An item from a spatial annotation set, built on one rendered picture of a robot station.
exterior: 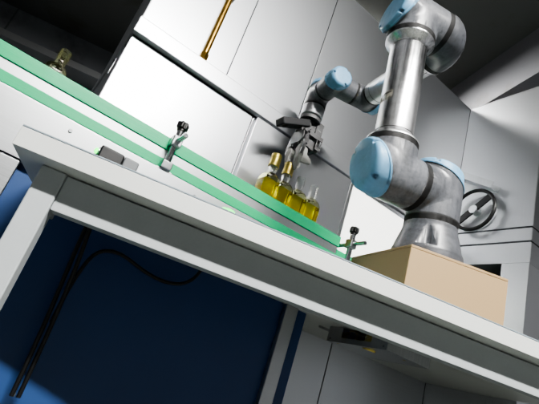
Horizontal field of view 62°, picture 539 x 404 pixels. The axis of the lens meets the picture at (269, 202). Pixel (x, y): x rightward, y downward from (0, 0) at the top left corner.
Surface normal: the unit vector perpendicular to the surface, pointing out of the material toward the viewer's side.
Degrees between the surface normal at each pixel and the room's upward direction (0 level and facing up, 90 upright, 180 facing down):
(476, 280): 90
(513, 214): 90
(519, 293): 90
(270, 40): 90
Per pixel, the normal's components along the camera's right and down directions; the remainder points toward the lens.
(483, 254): -0.77, -0.44
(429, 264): 0.33, -0.26
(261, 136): 0.56, -0.15
